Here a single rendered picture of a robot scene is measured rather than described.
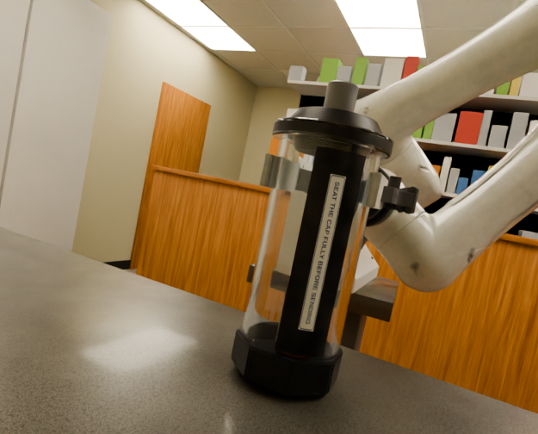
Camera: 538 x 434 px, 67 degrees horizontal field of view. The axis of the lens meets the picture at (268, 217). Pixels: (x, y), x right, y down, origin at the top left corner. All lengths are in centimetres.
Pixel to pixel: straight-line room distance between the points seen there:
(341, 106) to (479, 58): 49
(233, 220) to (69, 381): 217
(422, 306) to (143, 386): 192
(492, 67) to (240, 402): 68
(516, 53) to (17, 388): 79
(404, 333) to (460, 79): 159
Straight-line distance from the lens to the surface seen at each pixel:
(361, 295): 87
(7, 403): 34
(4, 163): 313
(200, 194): 261
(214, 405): 35
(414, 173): 94
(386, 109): 88
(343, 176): 33
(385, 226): 67
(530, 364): 225
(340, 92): 38
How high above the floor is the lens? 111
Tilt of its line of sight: 3 degrees down
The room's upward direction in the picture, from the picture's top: 11 degrees clockwise
